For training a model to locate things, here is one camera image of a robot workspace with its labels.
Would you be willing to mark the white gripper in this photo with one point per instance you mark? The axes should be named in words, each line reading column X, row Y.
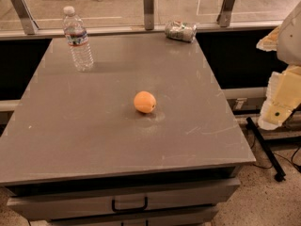
column 291, row 40

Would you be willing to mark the orange fruit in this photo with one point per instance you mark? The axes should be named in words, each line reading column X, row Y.
column 144, row 102

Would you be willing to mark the black metal stand leg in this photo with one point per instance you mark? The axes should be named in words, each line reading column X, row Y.
column 280, row 175

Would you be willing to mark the crushed silver can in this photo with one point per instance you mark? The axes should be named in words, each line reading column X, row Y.
column 181, row 31

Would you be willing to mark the clear plastic water bottle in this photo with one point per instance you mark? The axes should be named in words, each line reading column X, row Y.
column 77, row 38

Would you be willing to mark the grey drawer cabinet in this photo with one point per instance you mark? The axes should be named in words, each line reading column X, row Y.
column 75, row 141

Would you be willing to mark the right metal railing post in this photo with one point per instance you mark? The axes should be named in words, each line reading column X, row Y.
column 224, row 16

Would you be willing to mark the metal railing post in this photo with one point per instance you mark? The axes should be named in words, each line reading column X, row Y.
column 28, row 24
column 148, row 6
column 224, row 16

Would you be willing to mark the middle metal railing post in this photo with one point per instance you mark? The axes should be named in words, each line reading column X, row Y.
column 148, row 6

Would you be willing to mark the black drawer handle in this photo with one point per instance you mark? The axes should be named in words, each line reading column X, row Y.
column 129, row 207

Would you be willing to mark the left metal railing post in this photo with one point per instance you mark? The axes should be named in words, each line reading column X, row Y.
column 28, row 24

